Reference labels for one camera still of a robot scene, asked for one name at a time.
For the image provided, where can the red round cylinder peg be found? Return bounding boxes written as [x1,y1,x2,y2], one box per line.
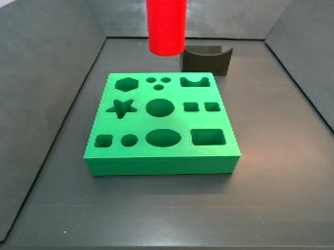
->
[146,0,189,57]

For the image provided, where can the green shape sorter block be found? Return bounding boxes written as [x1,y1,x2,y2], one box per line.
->
[83,72,242,176]

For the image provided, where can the black curved cradle block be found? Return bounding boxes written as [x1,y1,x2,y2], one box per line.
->
[181,45,234,76]

